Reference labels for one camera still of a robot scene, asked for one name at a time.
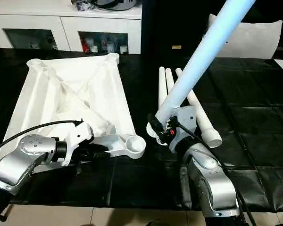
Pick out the white plastic table top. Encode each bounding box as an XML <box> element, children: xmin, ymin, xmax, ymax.
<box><xmin>0</xmin><ymin>53</ymin><xmax>147</xmax><ymax>174</ymax></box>

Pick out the black work surface mat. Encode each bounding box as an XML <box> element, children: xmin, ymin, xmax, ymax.
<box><xmin>0</xmin><ymin>48</ymin><xmax>283</xmax><ymax>211</ymax></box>

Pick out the grey pillow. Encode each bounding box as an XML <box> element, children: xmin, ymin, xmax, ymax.
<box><xmin>202</xmin><ymin>13</ymin><xmax>283</xmax><ymax>59</ymax></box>

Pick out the white sideboard with glass doors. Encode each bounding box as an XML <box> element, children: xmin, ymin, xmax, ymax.
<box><xmin>0</xmin><ymin>0</ymin><xmax>142</xmax><ymax>55</ymax></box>

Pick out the black tangled item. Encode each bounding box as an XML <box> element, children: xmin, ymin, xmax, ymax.
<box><xmin>72</xmin><ymin>0</ymin><xmax>95</xmax><ymax>12</ymax></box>

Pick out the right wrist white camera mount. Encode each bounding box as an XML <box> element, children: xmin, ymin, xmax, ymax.
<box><xmin>168</xmin><ymin>105</ymin><xmax>199</xmax><ymax>152</ymax></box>

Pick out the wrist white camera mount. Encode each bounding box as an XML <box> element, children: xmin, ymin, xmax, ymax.
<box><xmin>168</xmin><ymin>105</ymin><xmax>199</xmax><ymax>152</ymax></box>
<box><xmin>62</xmin><ymin>121</ymin><xmax>95</xmax><ymax>167</ymax></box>

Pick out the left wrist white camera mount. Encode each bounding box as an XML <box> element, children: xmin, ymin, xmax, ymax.
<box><xmin>62</xmin><ymin>121</ymin><xmax>95</xmax><ymax>167</ymax></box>

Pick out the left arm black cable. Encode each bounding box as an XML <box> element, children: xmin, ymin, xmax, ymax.
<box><xmin>0</xmin><ymin>120</ymin><xmax>84</xmax><ymax>156</ymax></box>

